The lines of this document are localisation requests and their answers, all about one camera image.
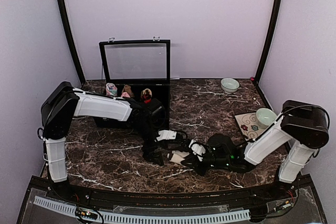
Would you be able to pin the white brown striped sock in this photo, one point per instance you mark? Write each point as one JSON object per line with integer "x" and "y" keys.
{"x": 177, "y": 156}

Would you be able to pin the black left frame post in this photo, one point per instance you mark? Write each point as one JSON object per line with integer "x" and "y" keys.
{"x": 70, "y": 40}

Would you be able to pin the black table edge rail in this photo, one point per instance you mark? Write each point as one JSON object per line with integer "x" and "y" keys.
{"x": 97, "y": 195}

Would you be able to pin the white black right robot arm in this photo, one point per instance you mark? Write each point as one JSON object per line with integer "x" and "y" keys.
{"x": 305, "y": 124}

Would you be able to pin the black glass-lid sock box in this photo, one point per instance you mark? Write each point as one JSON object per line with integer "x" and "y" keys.
{"x": 141, "y": 64}

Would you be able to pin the pale green ceramic bowl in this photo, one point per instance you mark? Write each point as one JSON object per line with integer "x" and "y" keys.
{"x": 229, "y": 85}

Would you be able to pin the black right frame post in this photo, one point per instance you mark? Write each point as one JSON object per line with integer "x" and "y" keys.
{"x": 268, "y": 41}

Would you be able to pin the black frame post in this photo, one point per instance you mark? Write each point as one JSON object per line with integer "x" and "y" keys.
{"x": 268, "y": 41}
{"x": 70, "y": 40}

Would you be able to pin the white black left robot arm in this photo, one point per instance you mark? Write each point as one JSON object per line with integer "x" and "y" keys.
{"x": 67, "y": 102}

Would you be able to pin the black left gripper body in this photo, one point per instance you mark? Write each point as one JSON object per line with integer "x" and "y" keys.
{"x": 147, "y": 147}

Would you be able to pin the white cup on coaster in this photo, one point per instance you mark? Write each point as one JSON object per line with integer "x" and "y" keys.
{"x": 265, "y": 117}

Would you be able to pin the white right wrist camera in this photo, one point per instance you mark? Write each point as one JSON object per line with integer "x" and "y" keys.
{"x": 197, "y": 149}

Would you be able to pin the white slotted cable duct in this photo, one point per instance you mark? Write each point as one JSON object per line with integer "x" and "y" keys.
{"x": 86, "y": 215}

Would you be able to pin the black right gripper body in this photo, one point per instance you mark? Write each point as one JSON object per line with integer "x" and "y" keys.
{"x": 224, "y": 162}

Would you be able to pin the floral patterned coaster tile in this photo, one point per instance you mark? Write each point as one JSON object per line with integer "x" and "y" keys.
{"x": 248, "y": 125}

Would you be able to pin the white pink rolled sock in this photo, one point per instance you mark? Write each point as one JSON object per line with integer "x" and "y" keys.
{"x": 111, "y": 90}

